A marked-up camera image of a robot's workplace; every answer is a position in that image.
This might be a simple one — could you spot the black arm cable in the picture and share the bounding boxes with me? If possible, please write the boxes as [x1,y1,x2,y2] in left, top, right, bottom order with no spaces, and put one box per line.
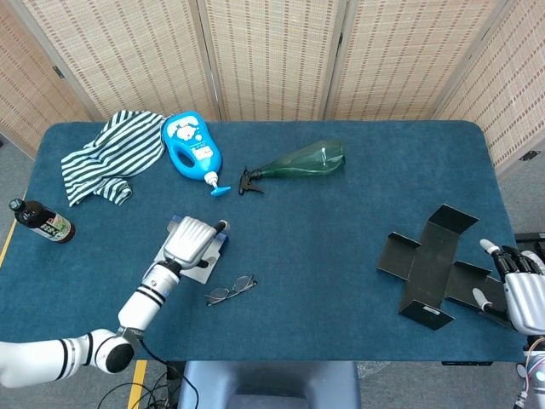
[138,338,199,409]

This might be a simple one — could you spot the green white striped cloth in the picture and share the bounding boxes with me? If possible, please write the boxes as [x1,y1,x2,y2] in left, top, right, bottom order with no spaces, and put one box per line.
[60,109,168,208]

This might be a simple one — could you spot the green spray bottle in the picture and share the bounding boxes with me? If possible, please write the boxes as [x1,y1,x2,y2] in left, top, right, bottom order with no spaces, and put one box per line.
[238,138,347,196]

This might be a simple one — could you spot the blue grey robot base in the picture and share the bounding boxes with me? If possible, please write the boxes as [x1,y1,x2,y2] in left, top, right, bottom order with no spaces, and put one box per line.
[176,360,363,409]

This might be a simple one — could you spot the black equipment base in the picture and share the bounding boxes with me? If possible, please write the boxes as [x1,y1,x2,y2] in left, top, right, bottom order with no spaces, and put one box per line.
[513,232,545,256]

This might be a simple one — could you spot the blue detergent pump bottle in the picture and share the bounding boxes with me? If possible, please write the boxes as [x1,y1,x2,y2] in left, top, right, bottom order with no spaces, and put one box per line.
[162,110,232,198]

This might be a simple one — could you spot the blue glasses case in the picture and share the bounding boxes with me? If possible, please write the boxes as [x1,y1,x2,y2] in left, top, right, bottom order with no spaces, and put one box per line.
[152,216,231,285]

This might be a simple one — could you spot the bamboo folding screen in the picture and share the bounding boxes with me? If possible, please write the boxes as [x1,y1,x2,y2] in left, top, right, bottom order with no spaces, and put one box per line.
[0,0,545,180]

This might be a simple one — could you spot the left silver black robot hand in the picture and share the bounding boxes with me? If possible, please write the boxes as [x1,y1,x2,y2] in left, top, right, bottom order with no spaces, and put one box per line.
[160,216,229,270]

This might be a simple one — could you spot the black table leg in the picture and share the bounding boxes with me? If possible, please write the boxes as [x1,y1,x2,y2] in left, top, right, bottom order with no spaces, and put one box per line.
[165,360,185,409]

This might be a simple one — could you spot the blue table mat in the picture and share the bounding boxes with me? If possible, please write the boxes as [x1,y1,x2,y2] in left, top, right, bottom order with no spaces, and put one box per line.
[0,120,540,363]

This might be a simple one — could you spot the thin-framed eyeglasses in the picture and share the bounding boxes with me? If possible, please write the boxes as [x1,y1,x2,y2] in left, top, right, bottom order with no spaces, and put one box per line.
[204,274,259,306]

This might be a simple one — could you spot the dark sauce bottle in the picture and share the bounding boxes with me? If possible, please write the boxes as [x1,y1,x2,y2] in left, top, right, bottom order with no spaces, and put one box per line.
[9,198,77,245]

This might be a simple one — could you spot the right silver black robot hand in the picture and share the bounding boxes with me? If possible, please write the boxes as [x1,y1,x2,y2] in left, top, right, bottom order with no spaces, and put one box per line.
[471,238,545,337]

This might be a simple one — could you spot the black unfolded cardboard box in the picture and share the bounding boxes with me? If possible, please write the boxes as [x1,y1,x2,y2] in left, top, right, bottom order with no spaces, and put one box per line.
[375,204,519,332]

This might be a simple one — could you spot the black floor cables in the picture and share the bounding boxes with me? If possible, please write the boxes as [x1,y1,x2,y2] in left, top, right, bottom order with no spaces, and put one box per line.
[97,370,180,409]

